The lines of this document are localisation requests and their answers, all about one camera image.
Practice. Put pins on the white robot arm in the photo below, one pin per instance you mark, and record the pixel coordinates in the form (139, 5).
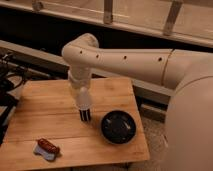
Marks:
(189, 74)

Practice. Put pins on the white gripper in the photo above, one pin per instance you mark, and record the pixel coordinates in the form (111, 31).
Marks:
(79, 79)

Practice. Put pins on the wooden board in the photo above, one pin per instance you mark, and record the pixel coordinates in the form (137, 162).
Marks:
(47, 110)

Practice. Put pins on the red toy car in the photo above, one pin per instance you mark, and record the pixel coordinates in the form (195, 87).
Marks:
(48, 146)

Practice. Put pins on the black striped eraser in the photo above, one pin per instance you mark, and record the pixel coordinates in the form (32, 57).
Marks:
(85, 115)

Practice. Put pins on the black bowl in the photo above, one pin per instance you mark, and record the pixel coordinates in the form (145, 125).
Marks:
(118, 127)

